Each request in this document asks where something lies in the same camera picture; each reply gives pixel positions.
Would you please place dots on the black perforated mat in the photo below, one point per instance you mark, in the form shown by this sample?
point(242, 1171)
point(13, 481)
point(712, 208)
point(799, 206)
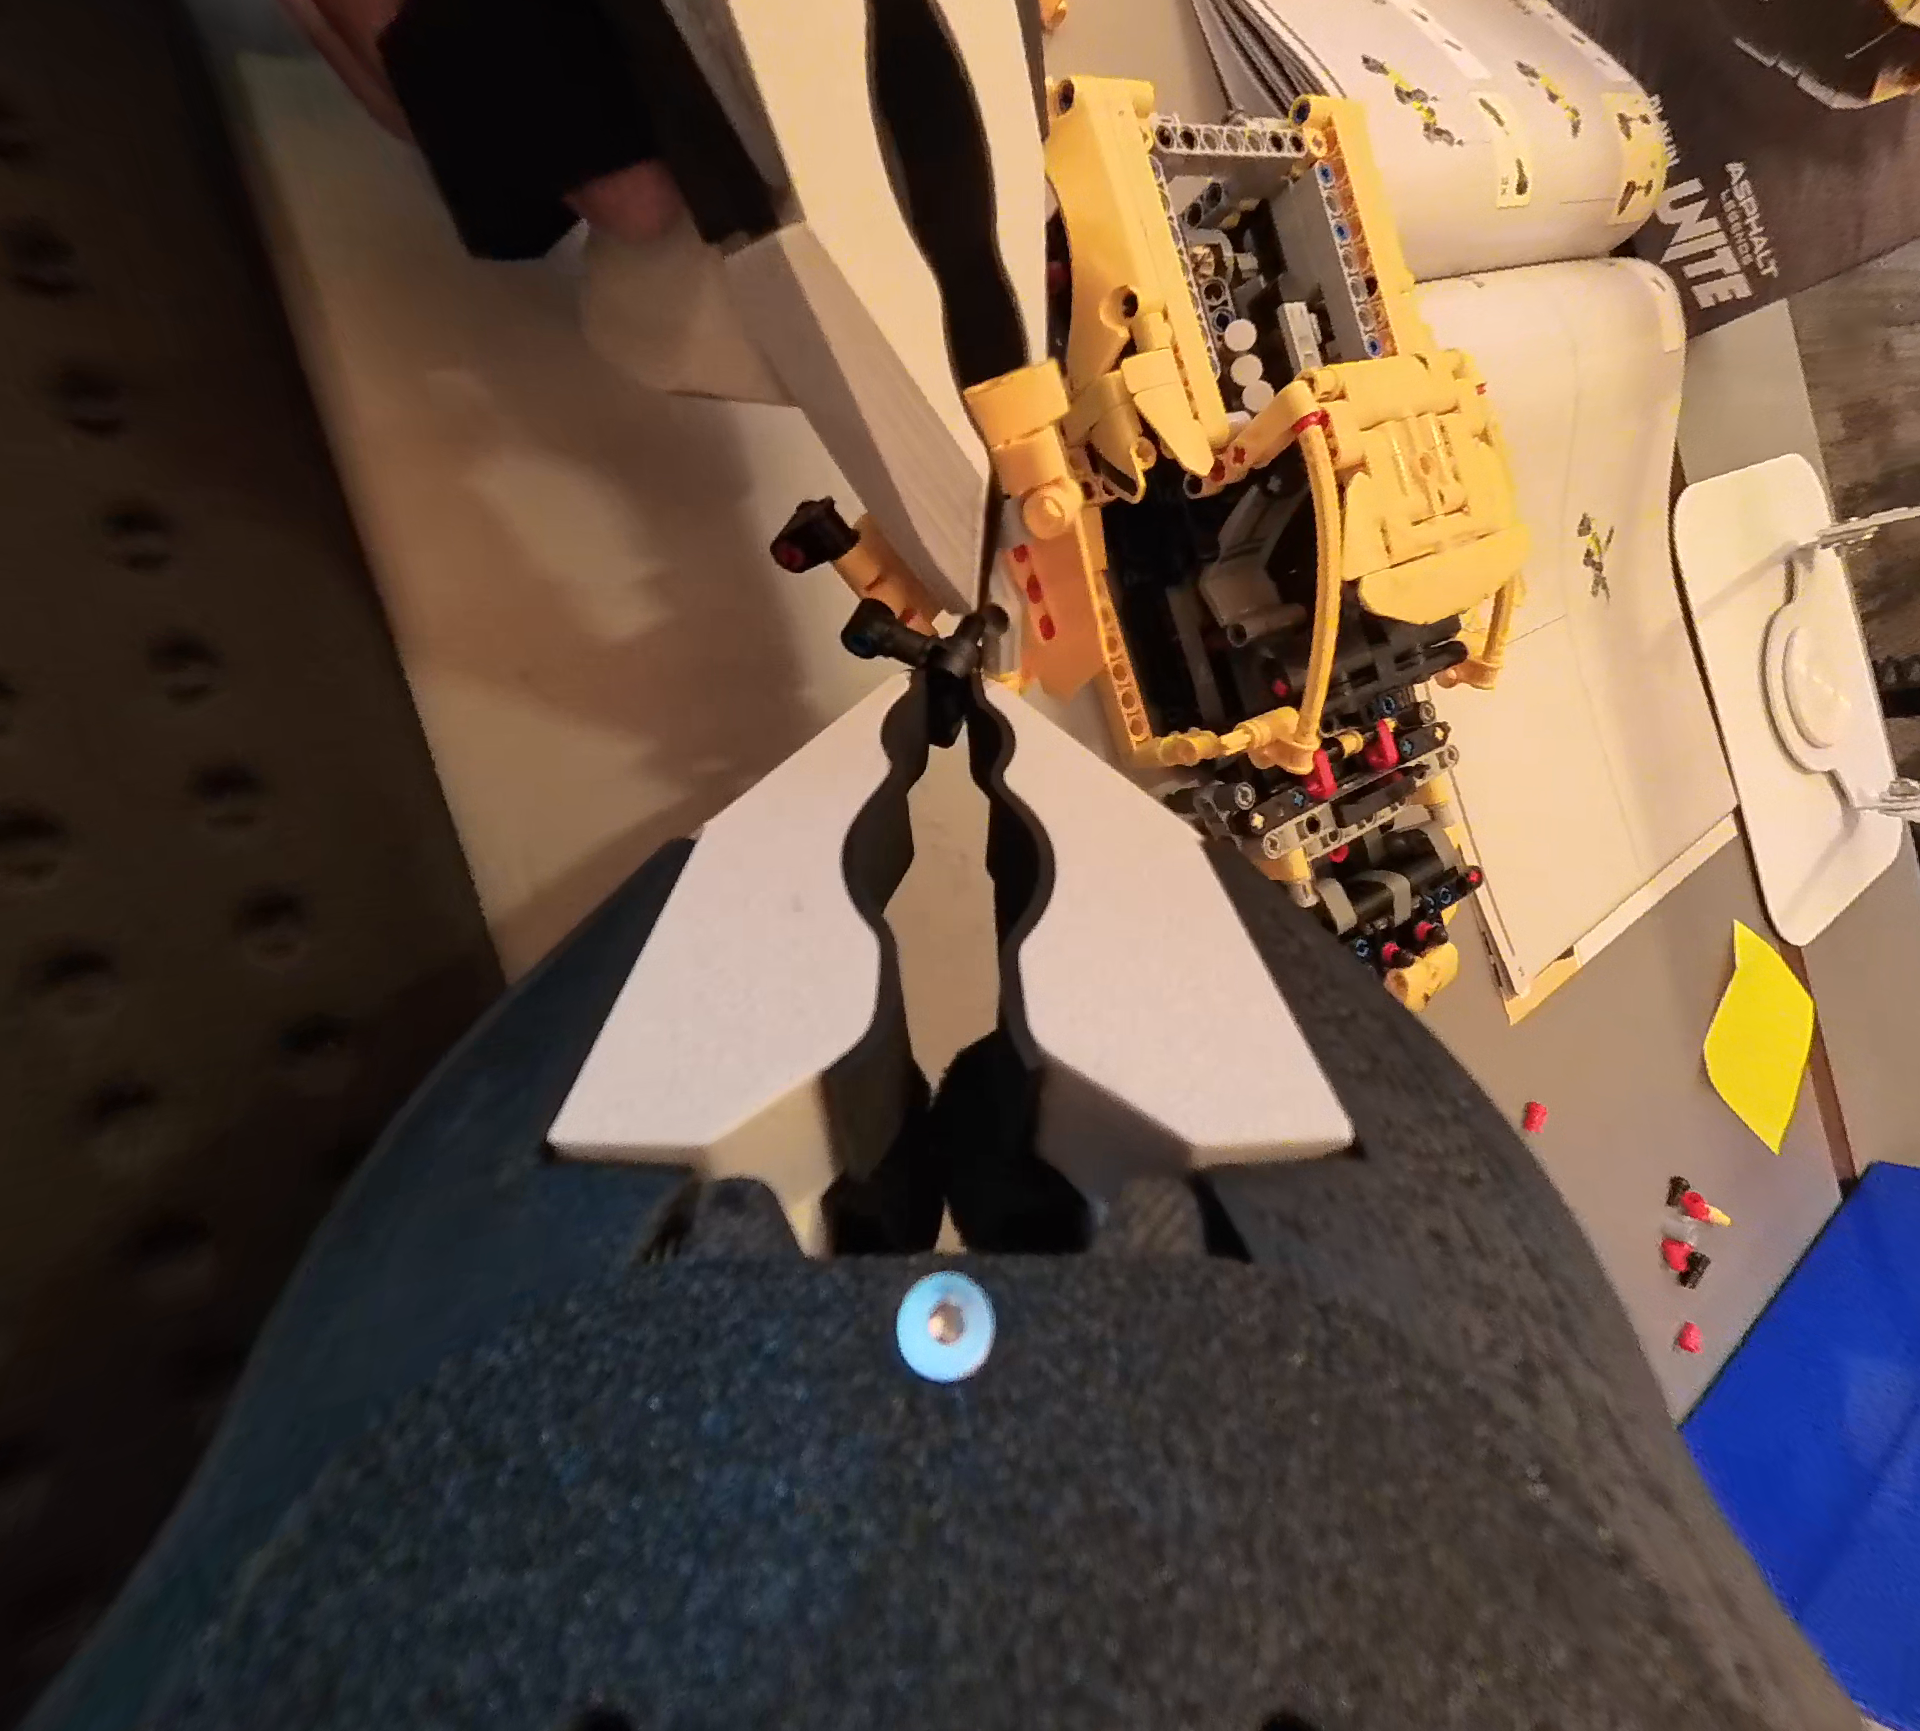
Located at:
point(184, 717)

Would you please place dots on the wooden document stand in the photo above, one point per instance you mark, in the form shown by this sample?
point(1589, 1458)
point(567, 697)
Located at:
point(1806, 800)

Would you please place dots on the yellow sticky note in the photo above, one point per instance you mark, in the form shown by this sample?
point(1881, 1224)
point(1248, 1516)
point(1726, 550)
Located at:
point(1764, 1027)

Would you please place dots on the black connector pin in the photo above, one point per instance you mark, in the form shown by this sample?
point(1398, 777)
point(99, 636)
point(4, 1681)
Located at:
point(901, 657)

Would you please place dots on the yellow brick car model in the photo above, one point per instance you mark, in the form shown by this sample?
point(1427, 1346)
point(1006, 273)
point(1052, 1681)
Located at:
point(1409, 456)

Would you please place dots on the toy car box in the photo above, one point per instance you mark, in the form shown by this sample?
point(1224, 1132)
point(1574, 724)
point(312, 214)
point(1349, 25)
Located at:
point(1806, 52)

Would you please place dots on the blue plastic bin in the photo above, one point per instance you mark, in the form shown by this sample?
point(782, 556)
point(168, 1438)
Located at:
point(1828, 1403)

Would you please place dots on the open instruction booklet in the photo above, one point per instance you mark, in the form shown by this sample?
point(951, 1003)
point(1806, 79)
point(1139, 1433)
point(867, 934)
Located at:
point(1622, 717)

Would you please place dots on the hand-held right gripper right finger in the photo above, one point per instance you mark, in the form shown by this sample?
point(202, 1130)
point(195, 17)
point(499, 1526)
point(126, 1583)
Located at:
point(1181, 1015)

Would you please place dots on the thin yellow beam piece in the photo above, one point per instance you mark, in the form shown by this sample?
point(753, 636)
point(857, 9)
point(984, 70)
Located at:
point(1034, 529)

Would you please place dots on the pile of small coloured pieces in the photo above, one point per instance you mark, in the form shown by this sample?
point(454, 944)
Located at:
point(1691, 1211)

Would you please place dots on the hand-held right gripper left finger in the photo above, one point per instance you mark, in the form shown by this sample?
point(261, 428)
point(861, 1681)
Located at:
point(724, 1015)

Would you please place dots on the grey desk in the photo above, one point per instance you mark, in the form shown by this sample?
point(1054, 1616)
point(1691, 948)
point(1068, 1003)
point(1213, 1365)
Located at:
point(542, 586)

